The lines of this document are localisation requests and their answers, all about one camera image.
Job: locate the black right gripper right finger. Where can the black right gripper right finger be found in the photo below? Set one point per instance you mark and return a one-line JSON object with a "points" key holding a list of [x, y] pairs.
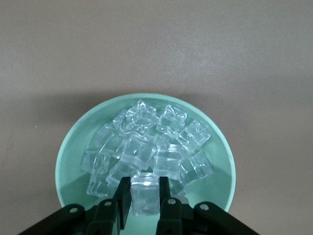
{"points": [[176, 218]]}

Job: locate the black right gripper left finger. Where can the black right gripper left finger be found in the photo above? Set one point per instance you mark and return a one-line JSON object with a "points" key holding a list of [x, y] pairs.
{"points": [[110, 215]]}

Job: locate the clear ice cube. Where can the clear ice cube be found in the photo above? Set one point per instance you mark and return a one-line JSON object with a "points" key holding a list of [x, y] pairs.
{"points": [[138, 151], [167, 160], [107, 139], [141, 115], [194, 134], [97, 186], [95, 162], [196, 167], [144, 195], [121, 121], [178, 192], [117, 175], [171, 120]]}

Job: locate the mint green bowl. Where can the mint green bowl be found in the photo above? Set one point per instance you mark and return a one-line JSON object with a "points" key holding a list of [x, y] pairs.
{"points": [[73, 156]]}

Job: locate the brown table mat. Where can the brown table mat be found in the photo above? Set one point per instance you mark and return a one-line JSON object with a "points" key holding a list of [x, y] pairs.
{"points": [[156, 49]]}

